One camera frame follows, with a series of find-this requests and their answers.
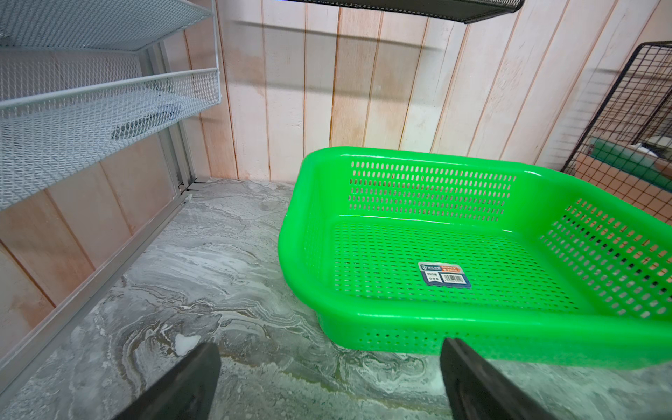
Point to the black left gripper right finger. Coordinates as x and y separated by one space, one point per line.
476 390

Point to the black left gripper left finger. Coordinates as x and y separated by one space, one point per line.
187 391

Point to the green plastic basket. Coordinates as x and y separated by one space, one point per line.
397 251

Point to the black wire grid organizer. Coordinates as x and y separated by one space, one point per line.
625 148

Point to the white mesh wall shelf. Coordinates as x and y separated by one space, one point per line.
73 88

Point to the black mesh wall basket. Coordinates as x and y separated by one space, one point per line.
462 11

